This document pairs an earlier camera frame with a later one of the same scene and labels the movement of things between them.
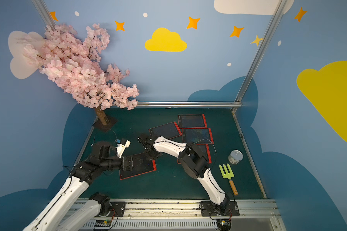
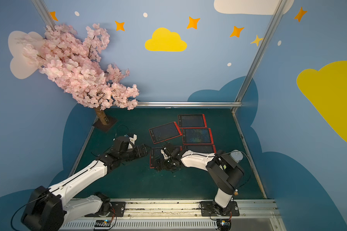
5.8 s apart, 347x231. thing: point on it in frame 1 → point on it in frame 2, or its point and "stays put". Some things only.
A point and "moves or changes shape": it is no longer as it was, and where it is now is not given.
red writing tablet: [142, 165] moves or changes shape
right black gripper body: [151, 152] → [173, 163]
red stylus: [178, 128] stays put
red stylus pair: [204, 120] stays put
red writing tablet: [191, 120] stays put
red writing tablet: [168, 131] stays put
